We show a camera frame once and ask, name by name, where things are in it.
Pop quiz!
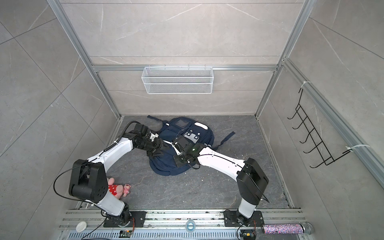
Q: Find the navy blue student backpack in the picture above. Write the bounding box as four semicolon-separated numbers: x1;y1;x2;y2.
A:
146;115;236;177

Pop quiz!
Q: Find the white round cap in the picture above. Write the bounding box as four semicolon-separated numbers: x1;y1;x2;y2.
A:
76;221;88;233

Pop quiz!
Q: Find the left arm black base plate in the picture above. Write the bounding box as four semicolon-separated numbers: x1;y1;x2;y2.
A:
103;211;147;228

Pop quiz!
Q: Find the clear tape roll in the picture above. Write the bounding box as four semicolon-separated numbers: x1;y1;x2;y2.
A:
185;220;196;233

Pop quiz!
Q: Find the pink plush doll red dress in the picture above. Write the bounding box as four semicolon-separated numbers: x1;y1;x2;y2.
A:
107;178;131;199

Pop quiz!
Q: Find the white wire mesh basket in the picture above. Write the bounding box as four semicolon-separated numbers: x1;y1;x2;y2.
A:
142;67;214;95

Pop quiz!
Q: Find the glittery purple tube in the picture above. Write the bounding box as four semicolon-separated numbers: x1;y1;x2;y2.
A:
262;222;315;235

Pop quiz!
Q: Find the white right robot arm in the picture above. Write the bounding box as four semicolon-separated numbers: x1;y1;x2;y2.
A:
171;136;269;222

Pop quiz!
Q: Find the aluminium rail frame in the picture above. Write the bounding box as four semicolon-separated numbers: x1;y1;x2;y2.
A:
53;209;313;240

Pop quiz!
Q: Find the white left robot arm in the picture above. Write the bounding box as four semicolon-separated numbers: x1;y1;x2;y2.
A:
69;121;169;217

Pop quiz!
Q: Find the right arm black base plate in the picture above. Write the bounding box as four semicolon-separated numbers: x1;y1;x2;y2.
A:
223;210;265;227

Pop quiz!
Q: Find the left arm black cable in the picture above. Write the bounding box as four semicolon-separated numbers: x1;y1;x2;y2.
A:
115;120;142;145

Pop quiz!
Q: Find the black wire hook rack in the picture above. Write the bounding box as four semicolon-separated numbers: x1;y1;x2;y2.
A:
287;89;353;169

